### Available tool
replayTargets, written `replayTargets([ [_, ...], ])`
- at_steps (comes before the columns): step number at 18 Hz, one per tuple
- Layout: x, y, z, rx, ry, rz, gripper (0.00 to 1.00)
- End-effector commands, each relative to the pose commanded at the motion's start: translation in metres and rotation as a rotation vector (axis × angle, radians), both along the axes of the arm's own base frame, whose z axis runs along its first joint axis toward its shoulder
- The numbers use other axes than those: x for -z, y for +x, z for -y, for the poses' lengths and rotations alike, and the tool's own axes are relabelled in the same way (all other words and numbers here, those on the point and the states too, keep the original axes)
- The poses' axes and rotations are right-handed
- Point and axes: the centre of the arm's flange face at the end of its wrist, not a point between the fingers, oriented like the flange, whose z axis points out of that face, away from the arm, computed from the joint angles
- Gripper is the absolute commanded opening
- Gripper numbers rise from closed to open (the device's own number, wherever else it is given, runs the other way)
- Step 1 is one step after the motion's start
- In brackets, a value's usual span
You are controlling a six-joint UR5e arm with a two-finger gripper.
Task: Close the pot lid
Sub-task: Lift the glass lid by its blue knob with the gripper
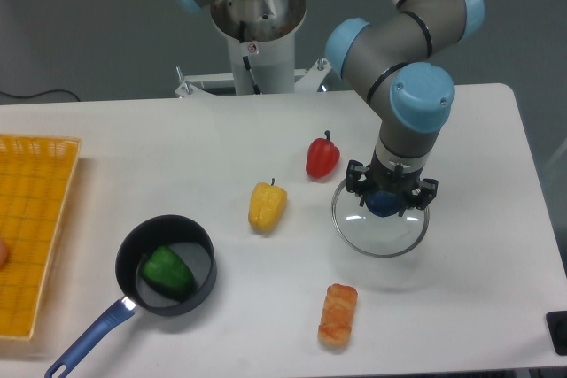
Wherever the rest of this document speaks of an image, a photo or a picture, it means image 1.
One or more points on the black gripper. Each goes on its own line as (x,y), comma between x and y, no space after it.
(392,180)

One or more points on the glass pot lid blue knob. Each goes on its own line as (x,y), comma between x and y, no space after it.
(374,236)

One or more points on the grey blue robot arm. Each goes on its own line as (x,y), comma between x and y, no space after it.
(387,66)

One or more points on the red bell pepper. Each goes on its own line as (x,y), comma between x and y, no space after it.
(322,157)

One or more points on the yellow bell pepper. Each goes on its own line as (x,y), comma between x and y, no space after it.
(267,204)

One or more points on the orange toy bread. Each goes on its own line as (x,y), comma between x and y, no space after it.
(338,310)

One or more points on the black device at table edge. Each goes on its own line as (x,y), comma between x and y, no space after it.
(557,327)

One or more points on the green bell pepper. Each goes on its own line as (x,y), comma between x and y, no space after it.
(165,272)

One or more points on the yellow woven basket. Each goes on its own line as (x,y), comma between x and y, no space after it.
(36,175)

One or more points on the white base frame with bolts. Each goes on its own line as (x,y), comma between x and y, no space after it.
(222,84)

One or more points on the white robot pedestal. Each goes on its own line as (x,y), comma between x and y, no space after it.
(260,36)

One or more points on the dark pot blue handle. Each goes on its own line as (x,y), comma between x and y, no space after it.
(187,239)

